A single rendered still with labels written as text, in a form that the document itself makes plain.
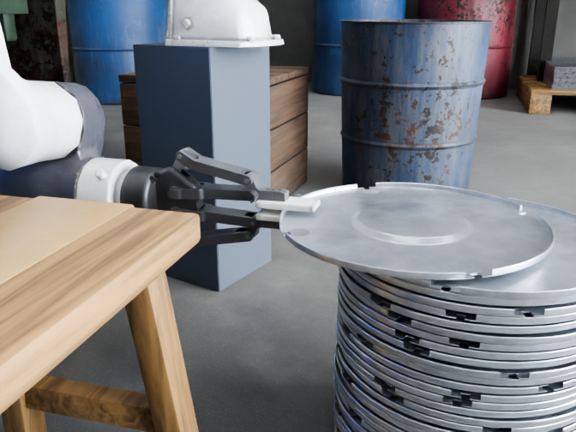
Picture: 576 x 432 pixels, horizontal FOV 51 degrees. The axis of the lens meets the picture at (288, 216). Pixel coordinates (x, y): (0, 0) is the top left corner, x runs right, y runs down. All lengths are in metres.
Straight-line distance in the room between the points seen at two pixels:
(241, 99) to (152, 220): 0.60
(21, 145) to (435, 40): 1.14
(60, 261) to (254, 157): 0.73
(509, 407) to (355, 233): 0.22
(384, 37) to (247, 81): 0.58
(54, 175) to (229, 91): 0.41
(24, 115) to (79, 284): 0.31
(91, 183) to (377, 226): 0.35
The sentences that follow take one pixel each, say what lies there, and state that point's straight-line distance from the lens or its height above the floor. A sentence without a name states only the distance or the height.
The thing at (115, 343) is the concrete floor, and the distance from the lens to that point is 1.03.
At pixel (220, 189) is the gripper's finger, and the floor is 0.31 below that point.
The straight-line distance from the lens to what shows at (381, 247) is 0.60.
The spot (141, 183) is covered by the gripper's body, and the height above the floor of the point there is 0.31.
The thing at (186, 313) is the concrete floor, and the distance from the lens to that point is 1.10.
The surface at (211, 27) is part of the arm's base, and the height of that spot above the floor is 0.48.
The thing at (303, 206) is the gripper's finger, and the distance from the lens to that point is 0.68.
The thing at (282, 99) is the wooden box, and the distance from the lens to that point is 1.61.
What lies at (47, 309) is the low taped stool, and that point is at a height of 0.33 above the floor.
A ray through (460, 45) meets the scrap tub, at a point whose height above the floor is 0.42.
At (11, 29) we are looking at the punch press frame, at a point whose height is 0.47.
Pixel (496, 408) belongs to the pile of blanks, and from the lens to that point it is 0.60.
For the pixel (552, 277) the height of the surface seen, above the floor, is 0.28.
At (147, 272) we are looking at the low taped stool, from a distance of 0.49.
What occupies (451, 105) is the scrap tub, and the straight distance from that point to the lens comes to 1.67.
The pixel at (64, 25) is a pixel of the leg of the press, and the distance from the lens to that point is 1.63.
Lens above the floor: 0.51
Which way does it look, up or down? 19 degrees down
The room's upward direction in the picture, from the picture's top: straight up
